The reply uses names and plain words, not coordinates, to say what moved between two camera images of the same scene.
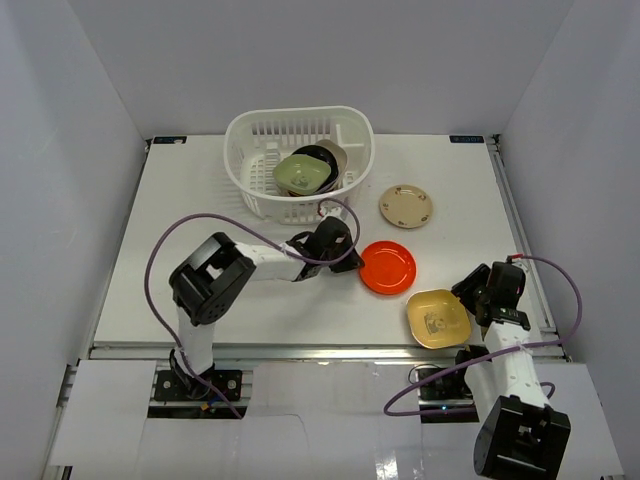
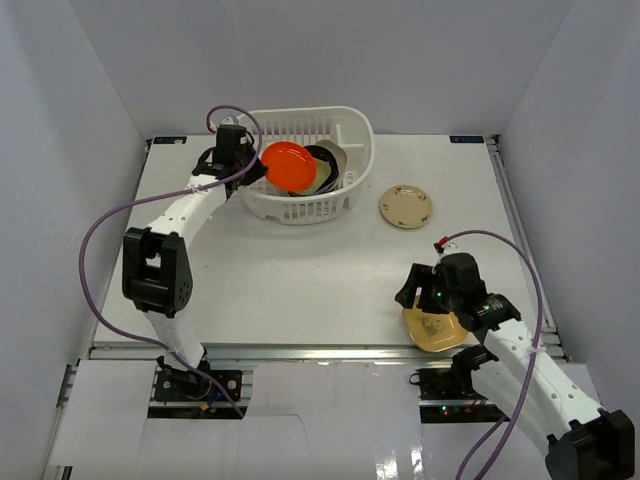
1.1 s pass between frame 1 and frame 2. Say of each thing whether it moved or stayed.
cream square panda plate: stayed
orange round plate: moved
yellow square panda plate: stayed
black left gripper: moved
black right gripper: moved
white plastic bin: stayed
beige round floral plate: stayed
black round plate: moved
